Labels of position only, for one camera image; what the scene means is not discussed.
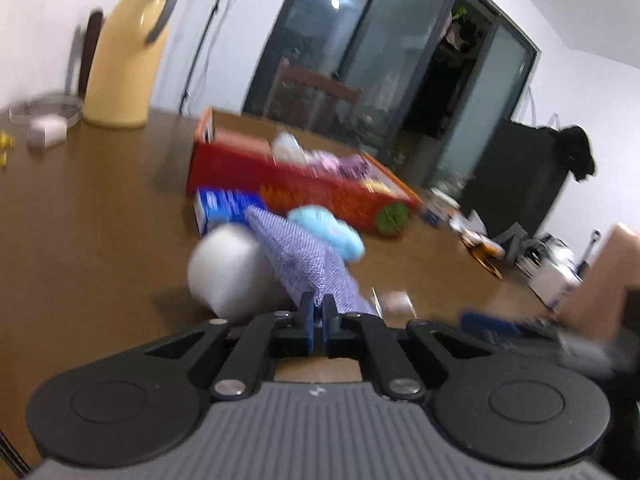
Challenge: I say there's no lavender knit cloth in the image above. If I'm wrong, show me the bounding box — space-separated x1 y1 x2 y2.
245 206 378 315

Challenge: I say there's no clear glitter soft tube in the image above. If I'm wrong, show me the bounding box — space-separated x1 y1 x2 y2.
371 288 416 318

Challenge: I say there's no light blue fluffy plush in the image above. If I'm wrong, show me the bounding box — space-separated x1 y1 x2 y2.
286 205 366 262

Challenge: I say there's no blue white tissue pack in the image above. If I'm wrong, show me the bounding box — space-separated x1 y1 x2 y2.
194 186 267 236

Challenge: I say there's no lilac fluffy plush slipper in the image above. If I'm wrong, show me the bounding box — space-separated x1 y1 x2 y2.
311 152 371 181

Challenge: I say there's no white yellow plush alpaca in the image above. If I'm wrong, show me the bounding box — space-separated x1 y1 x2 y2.
360 179 397 196

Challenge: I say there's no iridescent plastic bag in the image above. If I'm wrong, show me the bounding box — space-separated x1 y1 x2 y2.
271 131 311 167

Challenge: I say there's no white power strip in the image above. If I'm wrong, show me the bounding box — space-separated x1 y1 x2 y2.
516 235 582 311

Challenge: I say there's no orange white toy plane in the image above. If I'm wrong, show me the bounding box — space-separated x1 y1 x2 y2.
449 210 506 280

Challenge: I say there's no brown cardboard box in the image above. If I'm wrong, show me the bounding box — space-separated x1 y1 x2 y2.
558 224 639 341

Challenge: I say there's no red cardboard box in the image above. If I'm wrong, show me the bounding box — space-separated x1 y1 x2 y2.
186 108 421 237

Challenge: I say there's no white yogurt cup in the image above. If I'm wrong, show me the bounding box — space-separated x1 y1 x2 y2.
420 188 459 228

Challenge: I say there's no black monitor back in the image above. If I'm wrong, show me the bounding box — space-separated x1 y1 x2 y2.
460 119 596 238

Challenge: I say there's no dark wooden chair right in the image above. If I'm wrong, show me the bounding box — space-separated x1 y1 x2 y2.
262 58 362 134

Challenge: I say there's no yellow thermos jug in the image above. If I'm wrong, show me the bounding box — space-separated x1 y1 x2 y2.
84 0 178 129

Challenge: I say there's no white power adapter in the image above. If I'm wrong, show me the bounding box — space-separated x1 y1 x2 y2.
26 114 67 150

